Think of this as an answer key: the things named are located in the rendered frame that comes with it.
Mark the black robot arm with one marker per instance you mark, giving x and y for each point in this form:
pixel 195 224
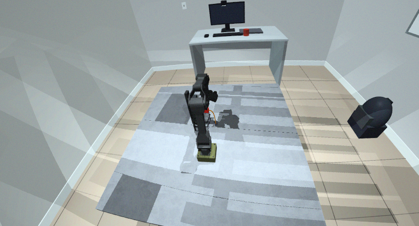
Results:
pixel 197 106

